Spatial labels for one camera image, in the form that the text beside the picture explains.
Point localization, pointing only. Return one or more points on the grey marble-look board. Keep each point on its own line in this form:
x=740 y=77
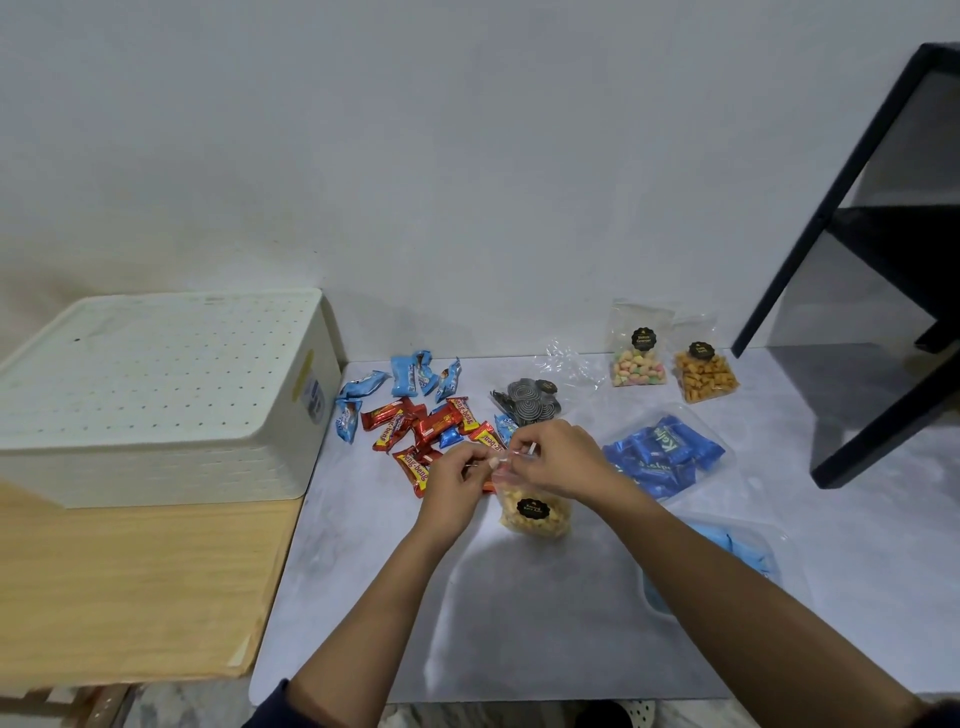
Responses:
x=360 y=585

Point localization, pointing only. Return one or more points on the bag of black-white cookies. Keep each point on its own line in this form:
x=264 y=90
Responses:
x=529 y=401

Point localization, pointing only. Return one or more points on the group of light blue packets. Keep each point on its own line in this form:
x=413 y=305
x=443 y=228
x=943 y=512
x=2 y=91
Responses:
x=405 y=375

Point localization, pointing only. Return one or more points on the bag of beige nuts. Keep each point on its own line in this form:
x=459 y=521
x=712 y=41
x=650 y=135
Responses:
x=532 y=510

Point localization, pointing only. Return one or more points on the black side table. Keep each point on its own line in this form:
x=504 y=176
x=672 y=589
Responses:
x=892 y=277

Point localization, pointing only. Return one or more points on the person's right hand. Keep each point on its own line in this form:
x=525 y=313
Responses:
x=570 y=457

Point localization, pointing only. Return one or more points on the person's left hand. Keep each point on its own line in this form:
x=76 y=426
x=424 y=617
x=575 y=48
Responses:
x=450 y=495

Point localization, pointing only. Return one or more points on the white perforated box lid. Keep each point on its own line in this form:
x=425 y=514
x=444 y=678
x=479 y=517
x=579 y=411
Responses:
x=165 y=367

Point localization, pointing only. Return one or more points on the person's white right clog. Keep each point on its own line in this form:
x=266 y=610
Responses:
x=639 y=712

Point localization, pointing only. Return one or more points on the bag of orange crackers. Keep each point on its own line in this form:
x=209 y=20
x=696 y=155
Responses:
x=705 y=375

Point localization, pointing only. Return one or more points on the bag of pastel candies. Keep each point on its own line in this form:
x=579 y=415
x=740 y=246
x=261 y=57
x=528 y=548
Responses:
x=637 y=364

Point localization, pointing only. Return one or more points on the wooden folding table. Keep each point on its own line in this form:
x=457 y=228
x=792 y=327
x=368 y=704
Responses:
x=127 y=592

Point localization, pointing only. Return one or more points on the person's navy shirt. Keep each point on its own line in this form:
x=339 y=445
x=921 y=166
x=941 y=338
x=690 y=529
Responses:
x=277 y=712

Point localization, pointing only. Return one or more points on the pile of red candy bars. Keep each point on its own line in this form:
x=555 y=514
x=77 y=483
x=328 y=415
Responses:
x=420 y=424

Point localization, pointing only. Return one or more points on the white storage box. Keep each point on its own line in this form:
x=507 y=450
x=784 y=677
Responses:
x=225 y=465

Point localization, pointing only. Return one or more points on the clear plastic tub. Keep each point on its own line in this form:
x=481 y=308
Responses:
x=787 y=555
x=727 y=465

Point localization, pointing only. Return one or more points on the person's black trousers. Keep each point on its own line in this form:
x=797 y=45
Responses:
x=600 y=716

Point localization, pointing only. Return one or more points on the person's right forearm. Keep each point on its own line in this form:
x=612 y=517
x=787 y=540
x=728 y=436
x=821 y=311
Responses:
x=750 y=622

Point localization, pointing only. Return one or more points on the person's left forearm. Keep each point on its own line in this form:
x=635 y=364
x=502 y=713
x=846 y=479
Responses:
x=367 y=630

